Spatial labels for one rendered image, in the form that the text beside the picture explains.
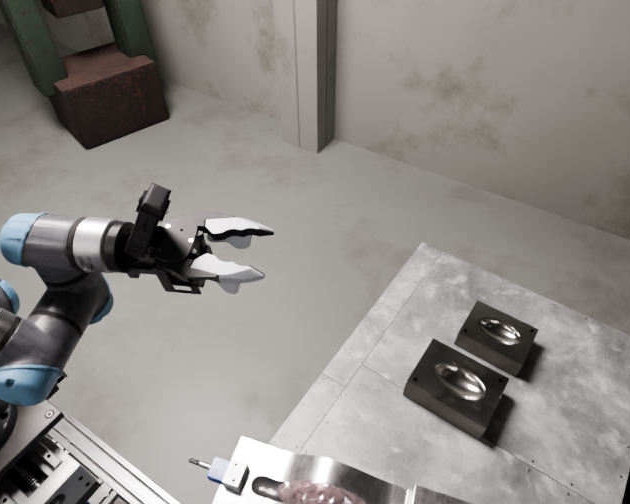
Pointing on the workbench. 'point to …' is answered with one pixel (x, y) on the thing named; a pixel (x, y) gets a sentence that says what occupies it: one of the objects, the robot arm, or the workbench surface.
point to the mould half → (299, 469)
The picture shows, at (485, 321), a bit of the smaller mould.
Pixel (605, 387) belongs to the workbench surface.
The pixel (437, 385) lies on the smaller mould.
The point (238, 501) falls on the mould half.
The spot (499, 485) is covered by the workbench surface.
